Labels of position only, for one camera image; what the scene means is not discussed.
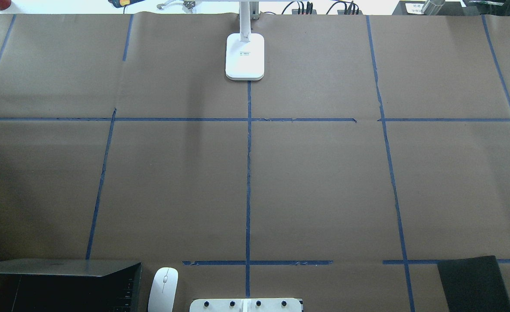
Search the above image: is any white computer mouse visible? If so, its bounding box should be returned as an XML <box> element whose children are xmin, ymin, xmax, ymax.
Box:
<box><xmin>147</xmin><ymin>267</ymin><xmax>179</xmax><ymax>312</ymax></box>

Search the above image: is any black mouse pad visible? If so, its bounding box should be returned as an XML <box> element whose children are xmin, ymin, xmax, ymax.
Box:
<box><xmin>437</xmin><ymin>255</ymin><xmax>510</xmax><ymax>312</ymax></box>

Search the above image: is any grey laptop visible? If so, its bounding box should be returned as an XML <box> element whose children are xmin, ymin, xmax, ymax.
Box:
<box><xmin>0</xmin><ymin>258</ymin><xmax>143</xmax><ymax>312</ymax></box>

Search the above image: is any white desk lamp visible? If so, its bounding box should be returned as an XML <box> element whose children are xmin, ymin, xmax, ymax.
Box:
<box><xmin>225</xmin><ymin>0</ymin><xmax>265</xmax><ymax>81</ymax></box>

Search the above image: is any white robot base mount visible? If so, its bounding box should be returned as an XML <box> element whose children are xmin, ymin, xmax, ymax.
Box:
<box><xmin>189</xmin><ymin>298</ymin><xmax>304</xmax><ymax>312</ymax></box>

